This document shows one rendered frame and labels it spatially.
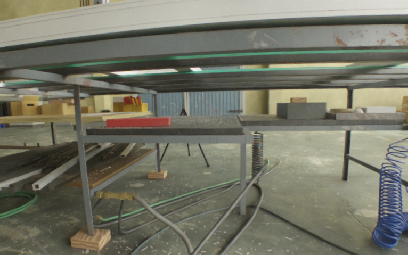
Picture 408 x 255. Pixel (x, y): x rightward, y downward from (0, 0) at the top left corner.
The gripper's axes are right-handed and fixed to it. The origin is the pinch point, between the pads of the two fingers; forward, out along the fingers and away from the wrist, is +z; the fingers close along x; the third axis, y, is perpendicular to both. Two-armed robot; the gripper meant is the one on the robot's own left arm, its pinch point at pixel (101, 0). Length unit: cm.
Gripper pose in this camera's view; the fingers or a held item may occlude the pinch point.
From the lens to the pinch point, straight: 62.9
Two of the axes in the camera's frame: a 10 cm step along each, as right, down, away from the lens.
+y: -9.9, 0.0, 1.5
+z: 0.2, 9.9, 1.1
